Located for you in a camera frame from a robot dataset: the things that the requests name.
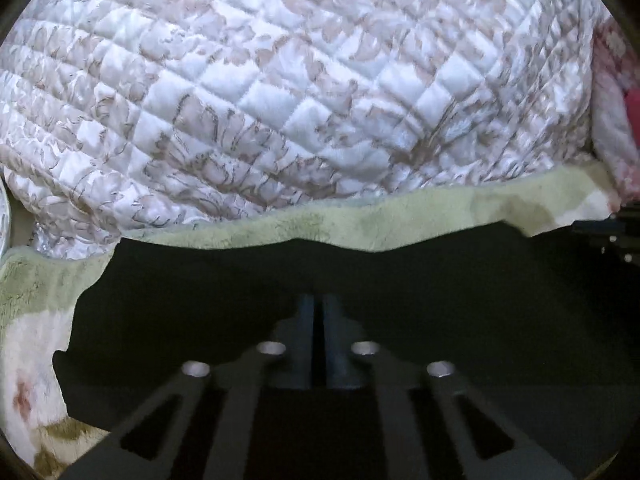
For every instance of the black pants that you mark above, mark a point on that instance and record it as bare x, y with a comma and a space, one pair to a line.
200, 285

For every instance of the green floral fleece blanket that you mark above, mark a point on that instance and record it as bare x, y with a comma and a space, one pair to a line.
30, 285

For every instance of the beige quilted bedspread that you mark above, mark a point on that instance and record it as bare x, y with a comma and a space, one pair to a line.
300, 85

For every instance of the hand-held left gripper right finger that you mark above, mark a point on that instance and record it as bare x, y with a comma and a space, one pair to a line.
334, 340

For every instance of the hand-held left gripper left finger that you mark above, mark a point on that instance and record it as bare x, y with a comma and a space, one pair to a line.
306, 340

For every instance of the magenta pink cloth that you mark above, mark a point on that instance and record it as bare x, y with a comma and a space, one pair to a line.
633, 110

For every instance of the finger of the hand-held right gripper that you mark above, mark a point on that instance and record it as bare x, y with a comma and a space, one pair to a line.
616, 246

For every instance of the pink floral quilt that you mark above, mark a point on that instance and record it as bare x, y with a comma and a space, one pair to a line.
612, 110

